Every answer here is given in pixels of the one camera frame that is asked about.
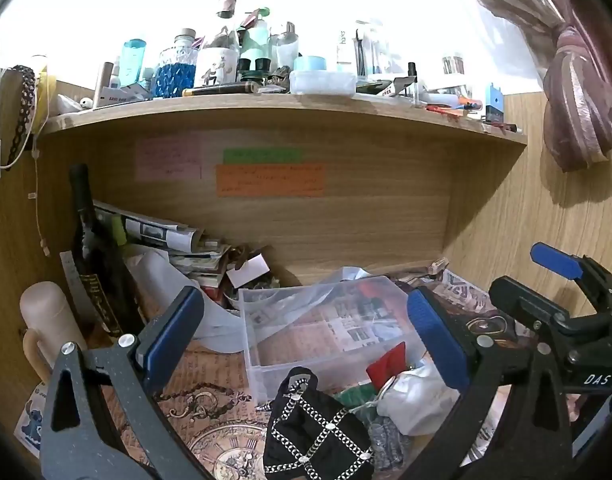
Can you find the stack of papers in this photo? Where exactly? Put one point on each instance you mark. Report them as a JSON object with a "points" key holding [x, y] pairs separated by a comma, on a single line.
{"points": [[171, 240]]}

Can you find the clear plastic storage box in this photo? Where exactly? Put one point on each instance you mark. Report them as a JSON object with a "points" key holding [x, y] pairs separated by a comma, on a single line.
{"points": [[311, 330]]}

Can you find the green cloth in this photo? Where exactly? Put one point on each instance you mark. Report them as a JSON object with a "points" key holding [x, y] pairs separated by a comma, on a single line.
{"points": [[358, 396]]}

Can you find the clear plastic lidded container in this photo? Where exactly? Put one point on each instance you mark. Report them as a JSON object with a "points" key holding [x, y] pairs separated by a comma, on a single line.
{"points": [[322, 82]]}

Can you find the clear acrylic holder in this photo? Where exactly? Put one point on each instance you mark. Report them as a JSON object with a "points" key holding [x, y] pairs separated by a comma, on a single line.
{"points": [[373, 50]]}

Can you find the clear grey capped bottle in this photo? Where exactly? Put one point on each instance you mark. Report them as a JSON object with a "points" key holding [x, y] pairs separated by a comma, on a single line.
{"points": [[287, 45]]}

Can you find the blue box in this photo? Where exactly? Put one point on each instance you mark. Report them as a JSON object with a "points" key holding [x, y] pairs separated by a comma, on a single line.
{"points": [[494, 102]]}

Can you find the white plastic bag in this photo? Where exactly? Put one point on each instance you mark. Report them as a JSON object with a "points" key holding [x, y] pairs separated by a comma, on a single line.
{"points": [[420, 402]]}

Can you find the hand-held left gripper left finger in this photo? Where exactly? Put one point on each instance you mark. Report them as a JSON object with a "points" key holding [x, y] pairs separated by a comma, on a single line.
{"points": [[170, 332]]}

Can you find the green pump bottle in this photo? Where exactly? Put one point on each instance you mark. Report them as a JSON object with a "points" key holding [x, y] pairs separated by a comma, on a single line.
{"points": [[256, 40]]}

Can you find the dark wine bottle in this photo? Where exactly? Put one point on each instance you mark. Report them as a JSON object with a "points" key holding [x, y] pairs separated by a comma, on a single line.
{"points": [[98, 270]]}

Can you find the large white paper sheet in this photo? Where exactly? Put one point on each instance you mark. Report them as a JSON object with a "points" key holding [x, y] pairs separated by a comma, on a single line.
{"points": [[186, 310]]}

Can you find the blue diamond glass bottle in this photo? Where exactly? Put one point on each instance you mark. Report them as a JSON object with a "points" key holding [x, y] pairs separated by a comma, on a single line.
{"points": [[175, 70]]}

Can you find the blue cartoon sticker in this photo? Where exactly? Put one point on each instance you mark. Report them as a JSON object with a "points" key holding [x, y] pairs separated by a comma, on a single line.
{"points": [[28, 420]]}

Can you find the pink curtain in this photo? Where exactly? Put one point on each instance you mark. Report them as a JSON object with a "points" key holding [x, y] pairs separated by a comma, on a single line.
{"points": [[580, 90]]}

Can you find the dark brown pen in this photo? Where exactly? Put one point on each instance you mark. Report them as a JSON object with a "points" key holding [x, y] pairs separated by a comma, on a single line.
{"points": [[218, 90]]}

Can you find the black lace headband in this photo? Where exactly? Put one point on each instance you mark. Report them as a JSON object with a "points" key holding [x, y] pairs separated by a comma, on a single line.
{"points": [[22, 110]]}

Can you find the green sticky note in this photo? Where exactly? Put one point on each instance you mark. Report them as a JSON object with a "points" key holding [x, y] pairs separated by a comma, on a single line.
{"points": [[262, 156]]}

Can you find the small white box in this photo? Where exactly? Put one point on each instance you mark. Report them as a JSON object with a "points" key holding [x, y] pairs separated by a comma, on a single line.
{"points": [[247, 271]]}

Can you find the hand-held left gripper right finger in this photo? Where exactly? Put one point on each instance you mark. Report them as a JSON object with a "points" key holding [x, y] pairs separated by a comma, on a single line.
{"points": [[435, 342]]}

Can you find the white printed bottle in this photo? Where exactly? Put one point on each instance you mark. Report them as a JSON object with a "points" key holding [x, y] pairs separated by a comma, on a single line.
{"points": [[217, 62]]}

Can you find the light blue round jar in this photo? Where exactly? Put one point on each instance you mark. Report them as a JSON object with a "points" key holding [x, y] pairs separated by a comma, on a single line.
{"points": [[310, 63]]}

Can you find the white tube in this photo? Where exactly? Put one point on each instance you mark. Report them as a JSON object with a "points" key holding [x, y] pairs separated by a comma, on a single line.
{"points": [[121, 96]]}

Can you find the metal ruler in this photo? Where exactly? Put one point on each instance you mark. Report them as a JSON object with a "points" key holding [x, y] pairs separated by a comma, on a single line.
{"points": [[75, 280]]}

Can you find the tall clear bottle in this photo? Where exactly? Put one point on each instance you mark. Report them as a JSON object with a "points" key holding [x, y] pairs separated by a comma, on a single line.
{"points": [[345, 52]]}

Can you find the small clear hair clip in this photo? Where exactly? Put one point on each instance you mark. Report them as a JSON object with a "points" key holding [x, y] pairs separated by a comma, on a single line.
{"points": [[440, 265]]}

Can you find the red fabric pouch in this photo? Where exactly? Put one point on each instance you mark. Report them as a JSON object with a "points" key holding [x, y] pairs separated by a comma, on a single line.
{"points": [[388, 362]]}

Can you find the beige thermos mug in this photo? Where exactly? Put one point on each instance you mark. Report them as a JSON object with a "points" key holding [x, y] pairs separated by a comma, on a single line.
{"points": [[46, 320]]}

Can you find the wooden shelf unit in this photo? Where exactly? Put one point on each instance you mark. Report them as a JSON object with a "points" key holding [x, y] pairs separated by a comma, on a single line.
{"points": [[375, 220]]}

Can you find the grey knitted cloth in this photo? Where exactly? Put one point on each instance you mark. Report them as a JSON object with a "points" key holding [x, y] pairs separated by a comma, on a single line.
{"points": [[388, 442]]}

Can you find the blue capped bottle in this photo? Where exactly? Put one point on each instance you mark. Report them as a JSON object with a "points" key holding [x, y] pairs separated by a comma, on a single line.
{"points": [[134, 62]]}

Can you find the orange sticky note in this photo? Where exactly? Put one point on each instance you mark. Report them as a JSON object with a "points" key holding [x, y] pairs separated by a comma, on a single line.
{"points": [[271, 180]]}

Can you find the silver plastic bag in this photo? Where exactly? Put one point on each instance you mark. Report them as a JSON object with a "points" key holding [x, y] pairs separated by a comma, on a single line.
{"points": [[346, 280]]}

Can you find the yellow headband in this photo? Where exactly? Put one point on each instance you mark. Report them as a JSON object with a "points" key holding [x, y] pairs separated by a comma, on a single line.
{"points": [[45, 95]]}

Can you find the pink sticky note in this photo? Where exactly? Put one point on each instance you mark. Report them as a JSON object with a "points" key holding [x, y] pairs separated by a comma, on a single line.
{"points": [[168, 160]]}

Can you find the small dark capped bottle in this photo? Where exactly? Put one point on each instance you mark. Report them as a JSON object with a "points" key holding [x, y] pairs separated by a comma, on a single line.
{"points": [[412, 80]]}

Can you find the brown capped bottle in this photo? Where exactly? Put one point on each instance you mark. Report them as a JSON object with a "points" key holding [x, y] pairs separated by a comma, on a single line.
{"points": [[227, 4]]}

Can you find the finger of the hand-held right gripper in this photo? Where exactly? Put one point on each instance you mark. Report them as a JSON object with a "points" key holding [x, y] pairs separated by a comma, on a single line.
{"points": [[518, 300], [555, 261]]}

